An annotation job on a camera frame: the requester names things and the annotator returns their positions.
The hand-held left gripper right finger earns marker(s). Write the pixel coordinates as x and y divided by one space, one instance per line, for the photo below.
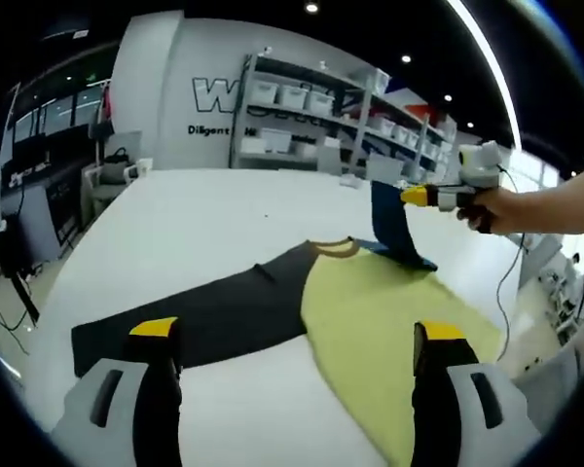
448 404

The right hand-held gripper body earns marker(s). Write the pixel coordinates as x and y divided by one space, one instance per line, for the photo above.
479 160

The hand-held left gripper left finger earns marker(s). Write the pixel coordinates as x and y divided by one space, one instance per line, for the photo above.
146 404

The yellow-green long-sleeved garment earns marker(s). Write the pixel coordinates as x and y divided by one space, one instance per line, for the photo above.
370 316

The person's right hand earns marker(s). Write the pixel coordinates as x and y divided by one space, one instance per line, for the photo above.
486 211

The white flat panel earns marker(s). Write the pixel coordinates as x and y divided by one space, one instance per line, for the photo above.
387 171

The small white device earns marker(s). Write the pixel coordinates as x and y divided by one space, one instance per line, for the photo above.
350 182

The grey metal shelf rack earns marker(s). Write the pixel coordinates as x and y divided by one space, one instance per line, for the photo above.
340 126

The row of white storage bins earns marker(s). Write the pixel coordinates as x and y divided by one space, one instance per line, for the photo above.
292 95

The white chair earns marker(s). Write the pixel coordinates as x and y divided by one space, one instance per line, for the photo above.
138 170

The dark handbag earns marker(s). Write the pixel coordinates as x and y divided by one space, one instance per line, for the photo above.
117 168

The red hanging cloth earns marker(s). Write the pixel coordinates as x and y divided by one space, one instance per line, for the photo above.
108 107

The white equipment frame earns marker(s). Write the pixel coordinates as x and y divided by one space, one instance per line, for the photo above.
572 297

